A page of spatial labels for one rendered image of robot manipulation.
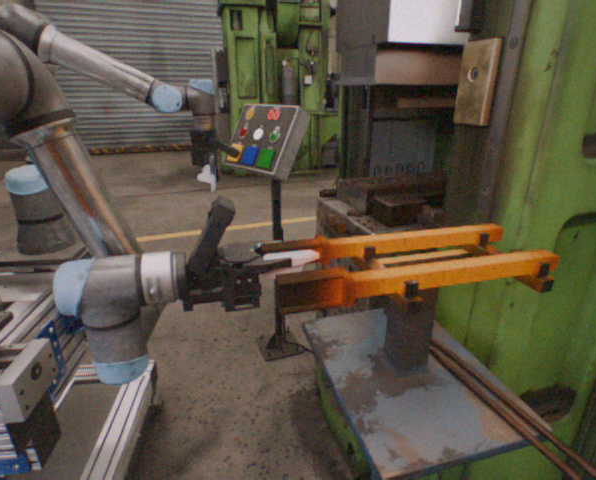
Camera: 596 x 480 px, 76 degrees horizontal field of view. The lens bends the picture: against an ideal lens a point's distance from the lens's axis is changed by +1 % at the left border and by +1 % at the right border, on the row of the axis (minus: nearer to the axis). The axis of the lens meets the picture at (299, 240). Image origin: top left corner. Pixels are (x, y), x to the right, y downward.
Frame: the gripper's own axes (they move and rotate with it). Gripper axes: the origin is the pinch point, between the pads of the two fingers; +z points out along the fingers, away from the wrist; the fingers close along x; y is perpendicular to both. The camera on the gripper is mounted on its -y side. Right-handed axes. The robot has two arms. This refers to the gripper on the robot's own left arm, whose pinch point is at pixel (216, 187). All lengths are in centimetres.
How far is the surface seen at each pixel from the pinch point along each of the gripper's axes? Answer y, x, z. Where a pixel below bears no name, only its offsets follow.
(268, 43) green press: -36, -451, -91
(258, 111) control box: -15.9, -33.7, -23.8
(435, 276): -38, 92, -9
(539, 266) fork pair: -53, 91, -9
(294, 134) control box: -29.3, -15.6, -16.3
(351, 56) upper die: -42, 18, -41
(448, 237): -46, 78, -9
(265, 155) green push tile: -17.9, -15.8, -8.5
